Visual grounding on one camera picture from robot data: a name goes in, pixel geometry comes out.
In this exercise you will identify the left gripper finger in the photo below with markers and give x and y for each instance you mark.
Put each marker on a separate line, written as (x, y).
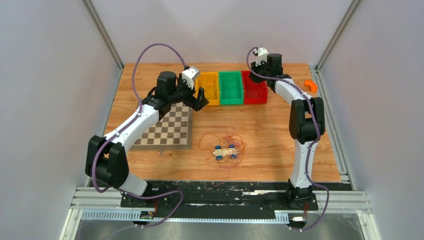
(195, 88)
(197, 103)

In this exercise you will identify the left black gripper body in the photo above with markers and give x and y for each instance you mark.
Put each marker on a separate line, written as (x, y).
(184, 95)

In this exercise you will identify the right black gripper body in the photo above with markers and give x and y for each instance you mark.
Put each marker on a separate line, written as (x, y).
(262, 69)

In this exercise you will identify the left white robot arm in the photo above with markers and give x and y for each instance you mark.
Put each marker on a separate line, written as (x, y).
(106, 160)

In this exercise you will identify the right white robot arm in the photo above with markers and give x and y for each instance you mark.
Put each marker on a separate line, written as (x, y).
(306, 122)

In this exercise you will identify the yellow plastic bin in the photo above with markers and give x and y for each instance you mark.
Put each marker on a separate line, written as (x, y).
(210, 82)

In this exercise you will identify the red plastic bin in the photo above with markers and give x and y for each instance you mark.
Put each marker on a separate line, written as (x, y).
(254, 93)

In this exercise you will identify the green plastic bin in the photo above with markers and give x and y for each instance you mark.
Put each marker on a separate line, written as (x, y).
(231, 88)

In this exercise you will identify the wooden chessboard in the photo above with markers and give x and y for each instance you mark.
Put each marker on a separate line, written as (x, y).
(172, 132)

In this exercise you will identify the orange curved plastic piece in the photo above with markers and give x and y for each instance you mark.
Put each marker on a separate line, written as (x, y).
(311, 85)

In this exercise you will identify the wooden toy car blue wheels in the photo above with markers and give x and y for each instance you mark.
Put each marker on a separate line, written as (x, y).
(219, 152)

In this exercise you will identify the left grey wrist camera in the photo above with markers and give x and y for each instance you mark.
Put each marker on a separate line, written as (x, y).
(189, 76)

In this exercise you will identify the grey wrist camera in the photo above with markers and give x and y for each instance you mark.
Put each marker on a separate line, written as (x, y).
(261, 56)
(189, 76)

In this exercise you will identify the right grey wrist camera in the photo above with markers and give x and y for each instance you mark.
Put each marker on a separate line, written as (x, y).
(261, 56)

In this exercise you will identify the right aluminium frame post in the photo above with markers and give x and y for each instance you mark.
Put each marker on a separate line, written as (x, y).
(351, 10)

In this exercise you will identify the aluminium frame post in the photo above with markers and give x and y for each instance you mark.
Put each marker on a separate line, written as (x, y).
(96, 19)
(351, 10)

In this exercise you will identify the slotted grey cable duct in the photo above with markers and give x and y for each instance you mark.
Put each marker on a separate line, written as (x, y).
(139, 215)

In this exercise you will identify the left aluminium frame post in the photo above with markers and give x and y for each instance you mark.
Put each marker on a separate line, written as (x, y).
(96, 19)

